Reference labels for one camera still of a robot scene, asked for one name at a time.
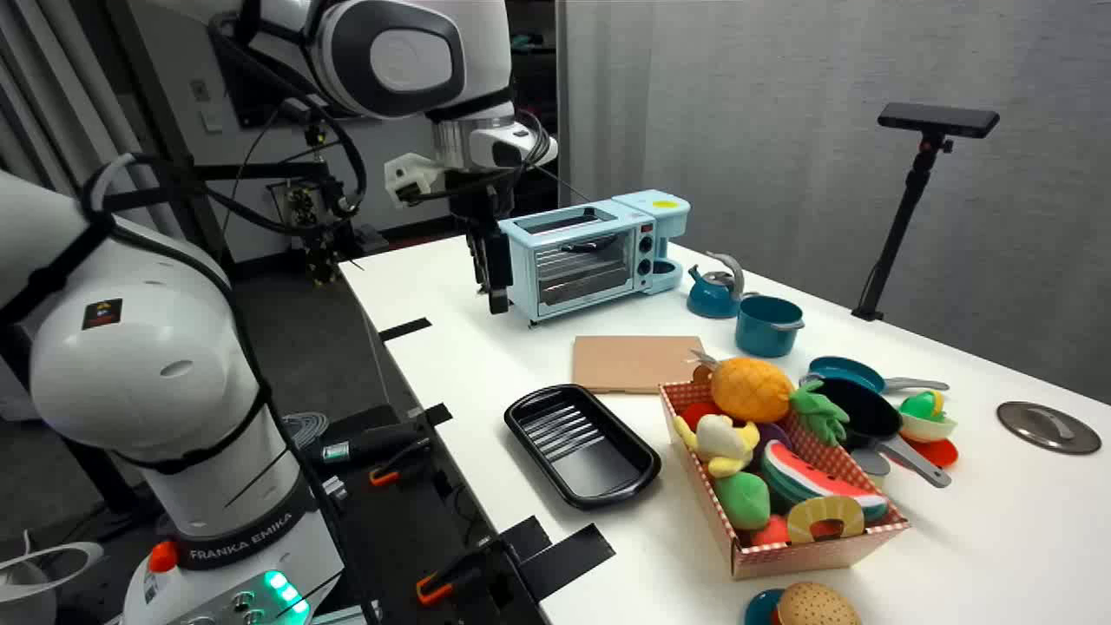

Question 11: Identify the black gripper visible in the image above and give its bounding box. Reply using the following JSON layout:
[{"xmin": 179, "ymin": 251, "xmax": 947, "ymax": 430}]
[{"xmin": 447, "ymin": 169, "xmax": 521, "ymax": 315}]

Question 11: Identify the banana plush toy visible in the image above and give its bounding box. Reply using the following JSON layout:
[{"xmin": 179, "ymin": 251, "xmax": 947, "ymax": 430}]
[{"xmin": 675, "ymin": 408, "xmax": 763, "ymax": 484}]

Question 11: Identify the teal toy pot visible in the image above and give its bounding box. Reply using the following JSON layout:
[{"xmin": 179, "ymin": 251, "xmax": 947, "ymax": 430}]
[{"xmin": 733, "ymin": 293, "xmax": 808, "ymax": 360}]

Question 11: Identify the green pear plush toy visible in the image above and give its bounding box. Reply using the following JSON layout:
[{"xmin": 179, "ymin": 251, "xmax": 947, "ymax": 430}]
[{"xmin": 712, "ymin": 470, "xmax": 773, "ymax": 533}]

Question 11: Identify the teal toy pan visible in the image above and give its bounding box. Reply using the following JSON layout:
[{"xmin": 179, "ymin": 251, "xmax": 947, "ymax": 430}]
[{"xmin": 807, "ymin": 354, "xmax": 952, "ymax": 399}]

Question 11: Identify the watermelon slice plush toy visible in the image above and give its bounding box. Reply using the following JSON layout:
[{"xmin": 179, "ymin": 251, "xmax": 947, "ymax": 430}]
[{"xmin": 756, "ymin": 437, "xmax": 891, "ymax": 523}]

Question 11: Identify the red plush toy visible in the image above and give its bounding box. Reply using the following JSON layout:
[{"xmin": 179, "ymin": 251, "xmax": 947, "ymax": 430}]
[{"xmin": 748, "ymin": 513, "xmax": 795, "ymax": 550}]

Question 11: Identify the wooden tray of toy food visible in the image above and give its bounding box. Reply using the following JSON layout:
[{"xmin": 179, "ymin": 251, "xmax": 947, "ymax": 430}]
[{"xmin": 658, "ymin": 374, "xmax": 912, "ymax": 583}]

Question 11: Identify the green white plush toy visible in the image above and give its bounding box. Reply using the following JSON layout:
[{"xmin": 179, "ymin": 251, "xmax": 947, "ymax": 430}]
[{"xmin": 896, "ymin": 389, "xmax": 957, "ymax": 448}]

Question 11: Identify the bread plush toy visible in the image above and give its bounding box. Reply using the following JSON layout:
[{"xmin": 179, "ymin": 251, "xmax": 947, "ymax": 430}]
[{"xmin": 773, "ymin": 579, "xmax": 864, "ymax": 625}]

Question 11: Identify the light blue toaster oven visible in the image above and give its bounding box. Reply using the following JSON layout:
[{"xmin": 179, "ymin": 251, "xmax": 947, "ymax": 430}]
[{"xmin": 498, "ymin": 186, "xmax": 693, "ymax": 330}]

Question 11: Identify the wooden cutting board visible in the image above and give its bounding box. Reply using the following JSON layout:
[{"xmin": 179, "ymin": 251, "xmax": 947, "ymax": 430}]
[{"xmin": 569, "ymin": 333, "xmax": 709, "ymax": 399}]

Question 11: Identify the black grill tray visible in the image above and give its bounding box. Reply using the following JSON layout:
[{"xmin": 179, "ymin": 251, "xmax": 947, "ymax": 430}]
[{"xmin": 500, "ymin": 381, "xmax": 663, "ymax": 510}]

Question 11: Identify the small teal plate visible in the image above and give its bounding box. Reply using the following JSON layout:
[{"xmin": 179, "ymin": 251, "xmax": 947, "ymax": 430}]
[{"xmin": 743, "ymin": 587, "xmax": 792, "ymax": 625}]

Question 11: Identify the small red plate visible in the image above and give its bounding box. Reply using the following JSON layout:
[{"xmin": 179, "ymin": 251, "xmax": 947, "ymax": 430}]
[{"xmin": 903, "ymin": 435, "xmax": 962, "ymax": 473}]

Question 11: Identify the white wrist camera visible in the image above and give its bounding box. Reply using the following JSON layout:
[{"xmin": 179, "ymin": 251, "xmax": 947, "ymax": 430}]
[{"xmin": 381, "ymin": 150, "xmax": 451, "ymax": 213}]

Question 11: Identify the orange handled clamp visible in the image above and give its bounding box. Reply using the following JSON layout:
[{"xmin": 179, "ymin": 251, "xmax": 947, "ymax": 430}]
[
  {"xmin": 363, "ymin": 435, "xmax": 440, "ymax": 494},
  {"xmin": 408, "ymin": 537, "xmax": 498, "ymax": 612}
]

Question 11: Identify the pineapple ring plush toy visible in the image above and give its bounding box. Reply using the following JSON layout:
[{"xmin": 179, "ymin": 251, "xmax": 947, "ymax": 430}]
[{"xmin": 786, "ymin": 494, "xmax": 867, "ymax": 550}]

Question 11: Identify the black camera stand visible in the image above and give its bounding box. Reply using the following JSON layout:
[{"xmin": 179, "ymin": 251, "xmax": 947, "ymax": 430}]
[{"xmin": 852, "ymin": 101, "xmax": 1004, "ymax": 324}]

